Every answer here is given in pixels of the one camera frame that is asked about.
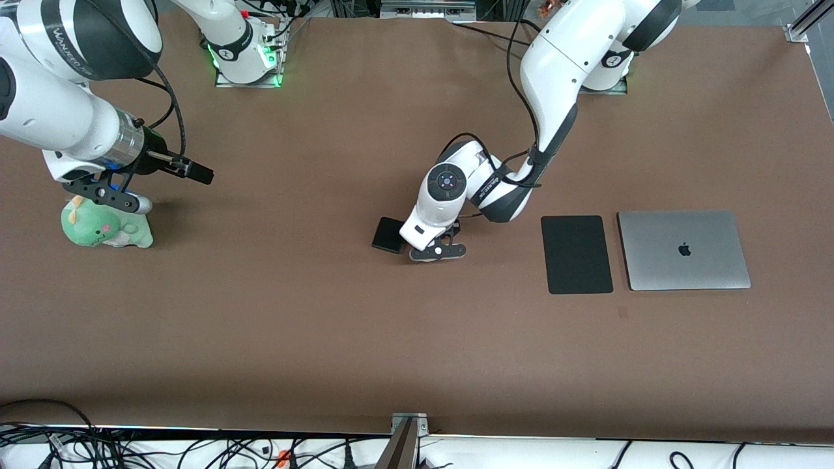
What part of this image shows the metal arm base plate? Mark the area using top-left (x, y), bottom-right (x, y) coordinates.
top-left (214, 20), bottom-right (285, 89)
top-left (576, 73), bottom-right (630, 96)

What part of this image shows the thick black looped cable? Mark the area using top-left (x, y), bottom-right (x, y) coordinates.
top-left (0, 398), bottom-right (100, 457)

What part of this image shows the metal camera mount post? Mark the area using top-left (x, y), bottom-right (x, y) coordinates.
top-left (374, 412), bottom-right (431, 469)

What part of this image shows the metal corner bracket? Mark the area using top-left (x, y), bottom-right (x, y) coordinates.
top-left (784, 0), bottom-right (834, 44)

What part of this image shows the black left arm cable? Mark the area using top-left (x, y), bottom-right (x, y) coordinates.
top-left (435, 0), bottom-right (565, 223)

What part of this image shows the silver laptop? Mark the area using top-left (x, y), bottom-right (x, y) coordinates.
top-left (617, 210), bottom-right (752, 292)

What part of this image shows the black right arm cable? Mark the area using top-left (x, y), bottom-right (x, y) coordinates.
top-left (83, 0), bottom-right (197, 171)

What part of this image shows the green dinosaur plush toy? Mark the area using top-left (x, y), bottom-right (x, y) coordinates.
top-left (61, 195), bottom-right (154, 249)

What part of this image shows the black phone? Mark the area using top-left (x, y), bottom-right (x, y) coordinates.
top-left (371, 217), bottom-right (407, 255)

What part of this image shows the black mouse pad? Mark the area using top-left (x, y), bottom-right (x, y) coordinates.
top-left (540, 215), bottom-right (614, 295)

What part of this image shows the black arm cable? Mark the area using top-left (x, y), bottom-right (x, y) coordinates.
top-left (83, 0), bottom-right (197, 171)
top-left (435, 0), bottom-right (565, 223)

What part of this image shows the grey metal box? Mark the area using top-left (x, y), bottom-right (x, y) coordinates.
top-left (380, 0), bottom-right (477, 20)

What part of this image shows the long black table cable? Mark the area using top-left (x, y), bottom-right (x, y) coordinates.
top-left (452, 22), bottom-right (530, 48)

